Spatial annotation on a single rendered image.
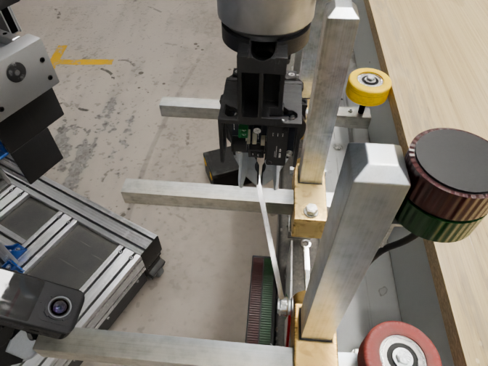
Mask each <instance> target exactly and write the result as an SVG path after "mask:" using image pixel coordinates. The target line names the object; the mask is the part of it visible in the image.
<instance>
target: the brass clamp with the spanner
mask: <svg viewBox="0 0 488 366"><path fill-rule="evenodd" d="M305 293H306V290H303V291H300V292H298V293H296V294H295V295H294V296H293V316H292V317H291V324H290V347H293V366H338V344H337V333H336V332H335V334H334V336H333V338H332V339H331V341H321V340H313V339H305V338H301V307H302V303H303V301H304V296H305Z"/></svg>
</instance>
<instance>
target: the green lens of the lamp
mask: <svg viewBox="0 0 488 366"><path fill-rule="evenodd" d="M486 215H487V214H486ZM486 215H485V216H486ZM485 216H483V217H481V218H479V219H474V220H470V221H450V220H446V219H440V218H438V217H436V216H432V215H431V214H429V213H426V212H425V211H423V210H422V209H420V208H419V207H417V206H416V205H415V204H414V203H413V202H412V201H411V200H410V199H409V198H408V197H407V196H405V198H404V200H403V202H402V204H401V206H400V208H399V210H398V211H397V213H396V216H395V219H396V220H397V221H398V222H399V223H400V224H401V225H402V226H403V227H404V228H405V229H407V230H408V231H410V232H411V233H413V234H414V235H417V236H418V237H421V238H423V239H426V240H430V241H434V242H438V243H453V242H457V241H460V240H463V239H465V238H467V237H468V236H469V235H470V234H471V233H472V232H473V231H474V230H475V228H477V226H478V225H479V224H480V223H481V221H482V220H483V219H484V217H485Z"/></svg>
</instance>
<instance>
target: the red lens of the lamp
mask: <svg viewBox="0 0 488 366"><path fill-rule="evenodd" d="M442 129H450V130H457V131H463V132H466V133H469V134H472V135H474V136H477V137H479V138H481V139H483V140H484V141H486V142H488V141H487V140H486V139H484V138H482V137H480V136H478V135H476V134H473V133H471V132H468V131H464V130H460V129H452V128H435V129H429V130H426V131H423V132H421V133H419V134H418V135H417V136H416V137H415V138H414V139H413V140H412V142H411V143H410V146H409V148H408V150H407V153H406V155H405V157H404V160H405V163H406V167H407V172H408V175H409V178H410V184H411V186H410V188H409V190H408V192H407V196H408V198H409V199H411V201H412V202H414V203H415V204H416V205H417V206H419V207H420V208H422V209H423V210H425V211H427V212H429V213H430V214H433V215H435V216H438V217H441V218H443V219H449V220H454V221H470V220H474V219H479V218H481V217H483V216H485V215H486V214H488V193H487V194H482V195H472V194H465V193H462V192H457V191H454V190H451V189H448V188H446V187H444V186H442V185H440V184H438V183H437V182H435V181H434V180H433V179H431V178H430V177H429V176H427V175H426V174H425V173H424V172H423V171H422V169H421V168H420V166H419V165H418V163H417V161H416V159H415V154H414V149H415V145H416V143H417V141H418V140H419V139H420V138H421V137H422V136H424V135H425V134H427V133H429V132H432V131H436V130H442Z"/></svg>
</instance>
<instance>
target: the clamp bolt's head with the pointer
mask: <svg viewBox="0 0 488 366"><path fill-rule="evenodd" d="M279 310H280V299H279V298H278V300H277V313H278V314H279ZM292 316H293V297H291V299H290V298H289V299H288V326H287V336H286V345H285V347H288V346H289V336H290V319H291V317H292Z"/></svg>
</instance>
